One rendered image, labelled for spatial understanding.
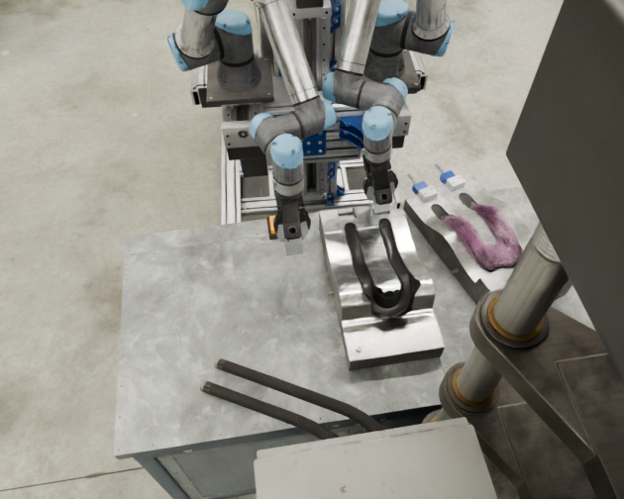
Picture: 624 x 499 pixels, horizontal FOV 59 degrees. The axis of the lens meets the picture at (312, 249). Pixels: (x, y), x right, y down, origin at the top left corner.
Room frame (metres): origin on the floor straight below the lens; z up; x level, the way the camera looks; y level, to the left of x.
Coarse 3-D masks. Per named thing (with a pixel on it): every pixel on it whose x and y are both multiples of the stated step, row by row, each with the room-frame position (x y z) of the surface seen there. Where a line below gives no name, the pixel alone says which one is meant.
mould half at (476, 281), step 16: (464, 176) 1.28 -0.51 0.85; (448, 192) 1.21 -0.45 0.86; (464, 192) 1.21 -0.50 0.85; (480, 192) 1.21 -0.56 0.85; (416, 208) 1.14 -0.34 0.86; (448, 208) 1.14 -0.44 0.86; (464, 208) 1.14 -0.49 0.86; (512, 208) 1.10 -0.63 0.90; (416, 224) 1.11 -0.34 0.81; (432, 224) 1.07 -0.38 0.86; (480, 224) 1.04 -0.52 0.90; (512, 224) 1.05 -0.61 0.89; (432, 240) 1.03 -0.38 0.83; (448, 240) 0.98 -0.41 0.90; (528, 240) 1.00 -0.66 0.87; (448, 256) 0.96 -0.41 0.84; (464, 256) 0.93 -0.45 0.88; (464, 272) 0.89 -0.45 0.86; (480, 272) 0.88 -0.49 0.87; (496, 272) 0.86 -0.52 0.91; (464, 288) 0.87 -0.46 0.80; (480, 288) 0.82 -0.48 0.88; (496, 288) 0.80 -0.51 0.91
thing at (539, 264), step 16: (544, 240) 0.36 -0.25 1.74; (528, 256) 0.36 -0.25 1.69; (544, 256) 0.35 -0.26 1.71; (512, 272) 0.38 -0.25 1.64; (528, 272) 0.35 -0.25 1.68; (544, 272) 0.34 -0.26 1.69; (560, 272) 0.34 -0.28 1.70; (512, 288) 0.36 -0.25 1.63; (528, 288) 0.35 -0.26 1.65; (544, 288) 0.34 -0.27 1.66; (560, 288) 0.34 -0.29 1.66; (496, 304) 0.38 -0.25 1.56; (512, 304) 0.35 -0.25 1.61; (528, 304) 0.34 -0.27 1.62; (544, 304) 0.34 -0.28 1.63; (496, 320) 0.36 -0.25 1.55; (512, 320) 0.34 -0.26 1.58; (528, 320) 0.34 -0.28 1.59; (480, 352) 0.36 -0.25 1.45; (464, 368) 0.37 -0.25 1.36; (480, 368) 0.35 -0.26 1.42; (464, 384) 0.36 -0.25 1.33; (480, 384) 0.34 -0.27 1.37; (496, 384) 0.35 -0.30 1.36; (480, 400) 0.34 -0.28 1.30; (448, 416) 0.35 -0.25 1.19
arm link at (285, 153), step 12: (276, 144) 0.97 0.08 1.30; (288, 144) 0.97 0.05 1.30; (300, 144) 0.97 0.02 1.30; (276, 156) 0.95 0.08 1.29; (288, 156) 0.94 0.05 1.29; (300, 156) 0.96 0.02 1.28; (276, 168) 0.95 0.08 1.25; (288, 168) 0.93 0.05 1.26; (300, 168) 0.95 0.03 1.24; (276, 180) 0.95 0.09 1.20; (288, 180) 0.94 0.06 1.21; (300, 180) 0.95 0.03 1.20
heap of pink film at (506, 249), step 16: (480, 208) 1.11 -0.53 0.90; (496, 208) 1.10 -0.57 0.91; (448, 224) 1.05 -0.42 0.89; (464, 224) 1.03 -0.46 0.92; (496, 224) 1.03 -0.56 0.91; (464, 240) 0.98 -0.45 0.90; (480, 240) 0.98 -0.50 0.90; (496, 240) 0.99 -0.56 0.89; (512, 240) 0.98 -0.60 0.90; (480, 256) 0.93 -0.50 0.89; (496, 256) 0.92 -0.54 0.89; (512, 256) 0.92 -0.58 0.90
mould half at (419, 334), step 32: (320, 224) 1.08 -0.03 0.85; (384, 256) 0.94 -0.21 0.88; (416, 256) 0.93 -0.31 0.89; (352, 288) 0.80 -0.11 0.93; (384, 288) 0.79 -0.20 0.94; (352, 320) 0.73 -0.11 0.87; (384, 320) 0.74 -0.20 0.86; (416, 320) 0.74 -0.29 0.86; (352, 352) 0.64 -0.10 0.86; (384, 352) 0.64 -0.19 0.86; (416, 352) 0.64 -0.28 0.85
